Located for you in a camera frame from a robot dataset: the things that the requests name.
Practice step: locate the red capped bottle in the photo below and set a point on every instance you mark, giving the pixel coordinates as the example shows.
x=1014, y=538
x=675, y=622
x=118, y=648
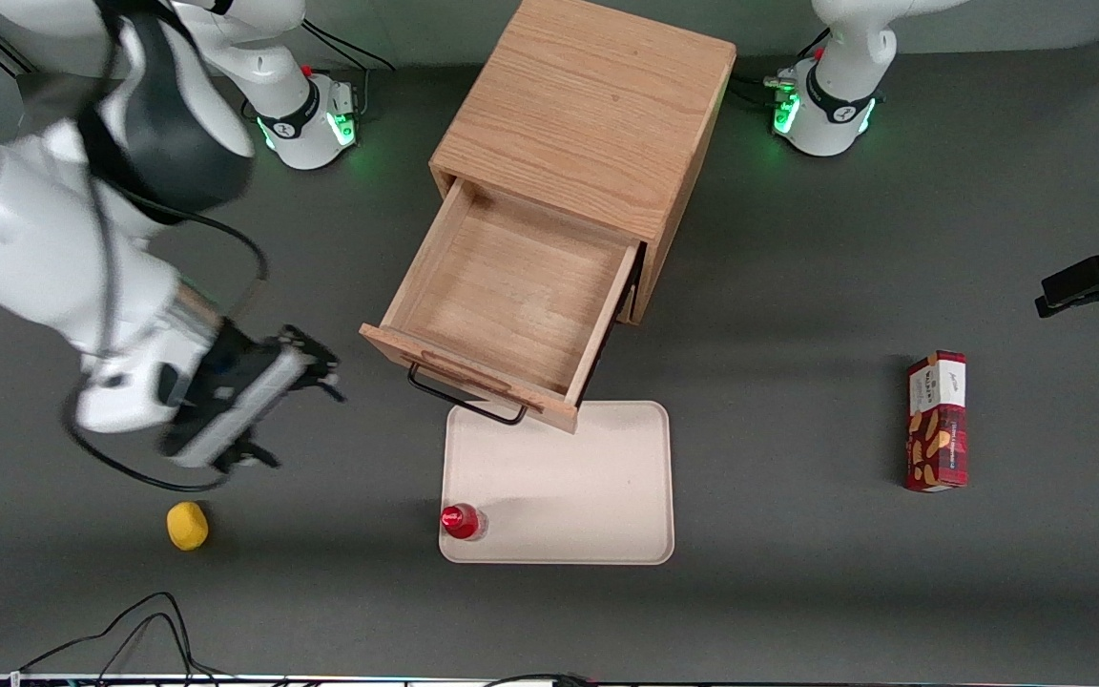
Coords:
x=459, y=521

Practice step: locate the wooden drawer cabinet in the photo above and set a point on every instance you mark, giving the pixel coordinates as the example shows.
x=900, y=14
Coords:
x=588, y=95

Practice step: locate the beige plastic tray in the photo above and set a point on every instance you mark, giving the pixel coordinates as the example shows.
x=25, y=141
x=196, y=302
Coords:
x=569, y=487

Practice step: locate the red cookie box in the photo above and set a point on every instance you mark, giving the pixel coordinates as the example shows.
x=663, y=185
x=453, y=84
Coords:
x=937, y=429

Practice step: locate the yellow lemon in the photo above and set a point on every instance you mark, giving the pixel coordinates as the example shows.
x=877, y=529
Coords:
x=187, y=526

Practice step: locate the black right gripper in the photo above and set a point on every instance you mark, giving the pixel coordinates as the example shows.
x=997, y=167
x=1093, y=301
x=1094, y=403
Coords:
x=237, y=360

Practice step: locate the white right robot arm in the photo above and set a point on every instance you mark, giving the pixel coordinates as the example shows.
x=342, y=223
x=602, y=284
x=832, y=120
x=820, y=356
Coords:
x=34, y=248

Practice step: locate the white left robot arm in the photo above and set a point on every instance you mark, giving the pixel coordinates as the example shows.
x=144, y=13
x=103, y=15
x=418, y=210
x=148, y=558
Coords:
x=836, y=114

